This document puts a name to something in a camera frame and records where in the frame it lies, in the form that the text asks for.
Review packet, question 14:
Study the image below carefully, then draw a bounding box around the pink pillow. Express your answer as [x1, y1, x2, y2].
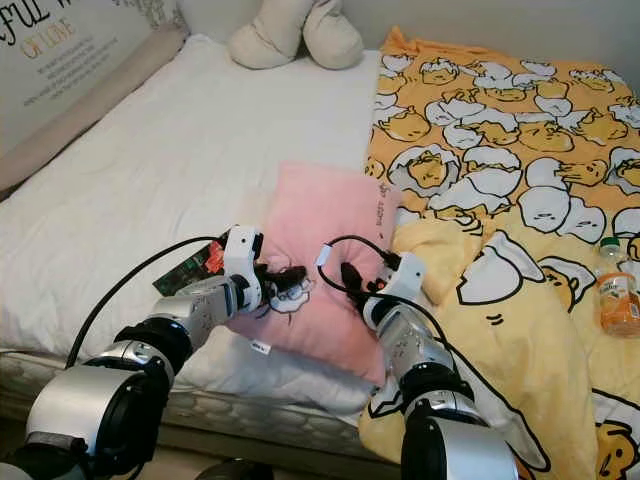
[228, 160, 403, 389]

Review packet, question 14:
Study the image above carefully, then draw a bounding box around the grey patterned mattress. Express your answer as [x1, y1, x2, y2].
[0, 348, 373, 456]

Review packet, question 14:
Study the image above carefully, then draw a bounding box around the white quilted bed cover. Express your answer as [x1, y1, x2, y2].
[0, 35, 391, 403]

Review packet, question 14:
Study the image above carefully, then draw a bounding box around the yellow egg cartoon blanket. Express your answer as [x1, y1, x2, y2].
[358, 25, 640, 480]

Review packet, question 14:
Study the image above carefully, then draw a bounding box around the beige plush toy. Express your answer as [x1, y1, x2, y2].
[226, 0, 365, 71]

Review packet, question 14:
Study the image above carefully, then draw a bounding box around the orange drink bottle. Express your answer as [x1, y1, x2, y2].
[593, 238, 640, 339]

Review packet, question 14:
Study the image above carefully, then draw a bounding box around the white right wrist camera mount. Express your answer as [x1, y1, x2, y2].
[390, 252, 429, 301]

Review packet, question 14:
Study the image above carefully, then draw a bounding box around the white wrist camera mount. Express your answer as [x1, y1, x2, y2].
[390, 252, 429, 301]
[224, 225, 266, 291]

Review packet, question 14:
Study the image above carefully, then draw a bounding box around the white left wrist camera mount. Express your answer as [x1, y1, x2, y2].
[224, 225, 266, 291]

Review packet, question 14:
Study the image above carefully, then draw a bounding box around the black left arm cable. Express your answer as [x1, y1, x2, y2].
[64, 236, 227, 369]

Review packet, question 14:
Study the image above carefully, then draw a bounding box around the black lettering wall decal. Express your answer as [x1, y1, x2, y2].
[0, 0, 109, 101]

